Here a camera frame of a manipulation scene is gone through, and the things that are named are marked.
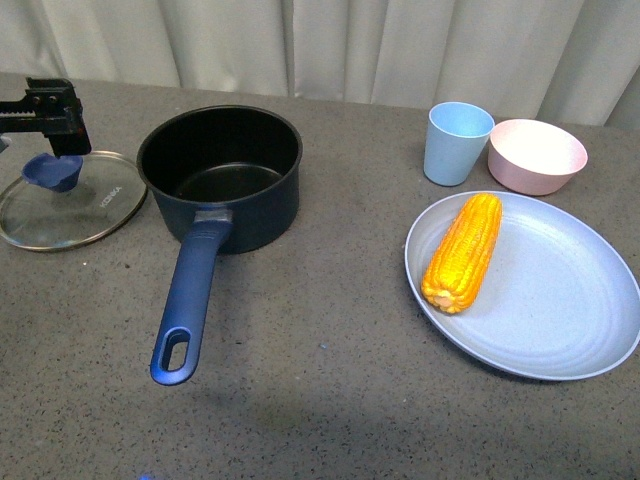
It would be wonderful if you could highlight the white curtain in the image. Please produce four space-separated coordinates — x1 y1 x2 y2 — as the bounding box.
1 1 639 130

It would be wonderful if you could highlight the pink bowl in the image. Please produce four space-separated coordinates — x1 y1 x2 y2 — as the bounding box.
488 119 588 196

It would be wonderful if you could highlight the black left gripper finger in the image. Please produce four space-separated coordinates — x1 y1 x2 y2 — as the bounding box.
1 77 92 155

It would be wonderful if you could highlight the light blue plate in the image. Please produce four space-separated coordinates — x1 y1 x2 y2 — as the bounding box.
405 192 639 381

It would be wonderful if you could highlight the glass lid blue knob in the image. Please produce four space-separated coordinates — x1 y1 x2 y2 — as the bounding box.
1 151 147 252

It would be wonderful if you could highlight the yellow corn cob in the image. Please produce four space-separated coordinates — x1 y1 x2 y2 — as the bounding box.
421 193 503 314

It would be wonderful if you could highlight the light blue cup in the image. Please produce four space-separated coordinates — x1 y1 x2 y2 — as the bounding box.
423 102 495 187

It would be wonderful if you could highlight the dark blue saucepan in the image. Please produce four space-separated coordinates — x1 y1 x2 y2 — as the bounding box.
137 105 303 386

